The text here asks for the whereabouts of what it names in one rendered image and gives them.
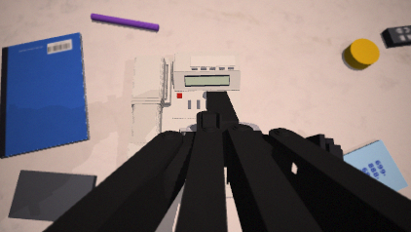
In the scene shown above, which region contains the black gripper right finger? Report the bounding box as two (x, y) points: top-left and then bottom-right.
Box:
(217, 91), (411, 232)

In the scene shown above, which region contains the light blue note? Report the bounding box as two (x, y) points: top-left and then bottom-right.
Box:
(344, 139), (408, 191)

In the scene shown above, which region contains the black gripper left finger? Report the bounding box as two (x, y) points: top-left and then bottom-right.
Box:
(43, 92), (228, 232)

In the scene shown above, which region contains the yellow short cylinder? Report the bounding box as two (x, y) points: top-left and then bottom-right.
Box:
(344, 39), (380, 69)

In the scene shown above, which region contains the purple cylinder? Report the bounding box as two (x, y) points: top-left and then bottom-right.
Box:
(91, 14), (160, 31)

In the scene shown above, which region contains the blue notebook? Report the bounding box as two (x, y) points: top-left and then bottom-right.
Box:
(0, 32), (90, 159)

